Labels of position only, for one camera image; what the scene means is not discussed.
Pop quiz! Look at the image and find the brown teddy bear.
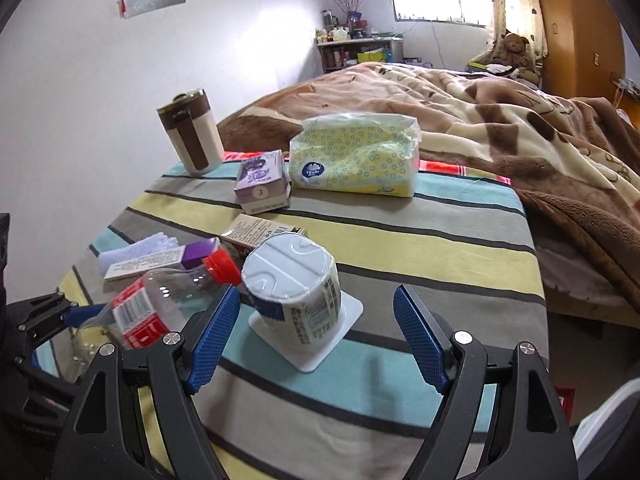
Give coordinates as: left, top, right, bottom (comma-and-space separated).
487, 32, 539, 82

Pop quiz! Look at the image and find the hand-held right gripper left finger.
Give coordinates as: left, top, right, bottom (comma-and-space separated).
60, 284, 242, 480

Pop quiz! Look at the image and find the barred window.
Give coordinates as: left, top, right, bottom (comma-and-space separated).
389, 0, 493, 28

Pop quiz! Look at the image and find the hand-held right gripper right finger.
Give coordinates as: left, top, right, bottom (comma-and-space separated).
393, 285, 576, 480

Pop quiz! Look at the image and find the yellow dotted tissue pack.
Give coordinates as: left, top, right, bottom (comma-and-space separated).
289, 112, 421, 198

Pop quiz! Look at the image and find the purple milk carton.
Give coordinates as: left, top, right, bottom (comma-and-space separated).
234, 150, 292, 216

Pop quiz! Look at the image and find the brown printed blanket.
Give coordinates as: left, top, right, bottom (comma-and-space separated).
217, 60, 640, 321

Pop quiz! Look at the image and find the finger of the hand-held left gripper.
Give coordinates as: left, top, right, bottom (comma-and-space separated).
12, 352, 81, 401
17, 292, 103, 335

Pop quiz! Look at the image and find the white yogurt cup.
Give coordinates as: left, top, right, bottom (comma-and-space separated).
241, 237, 363, 373

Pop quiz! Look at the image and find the small shelf unit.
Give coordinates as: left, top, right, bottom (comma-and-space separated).
316, 35, 406, 75

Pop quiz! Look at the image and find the patterned curtain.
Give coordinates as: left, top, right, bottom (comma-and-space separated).
482, 0, 548, 68

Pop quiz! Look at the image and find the white purple box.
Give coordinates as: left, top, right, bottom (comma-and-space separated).
104, 239, 222, 282

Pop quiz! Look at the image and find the group of bottles and jars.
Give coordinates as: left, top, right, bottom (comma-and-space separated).
320, 9, 375, 44

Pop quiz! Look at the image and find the beige printed paper box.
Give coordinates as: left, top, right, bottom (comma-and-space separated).
220, 214, 308, 252

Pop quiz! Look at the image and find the brown and cream tumbler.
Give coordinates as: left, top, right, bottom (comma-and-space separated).
156, 89, 224, 177

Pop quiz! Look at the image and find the white paper towel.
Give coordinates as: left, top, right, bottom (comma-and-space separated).
97, 232, 182, 275

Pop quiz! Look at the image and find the wooden wardrobe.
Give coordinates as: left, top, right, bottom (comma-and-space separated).
530, 0, 626, 101

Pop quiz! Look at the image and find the striped bed cloth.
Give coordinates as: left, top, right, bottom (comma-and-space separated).
30, 160, 548, 480

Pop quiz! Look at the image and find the clear bottle red label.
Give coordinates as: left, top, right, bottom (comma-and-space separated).
75, 250, 243, 358

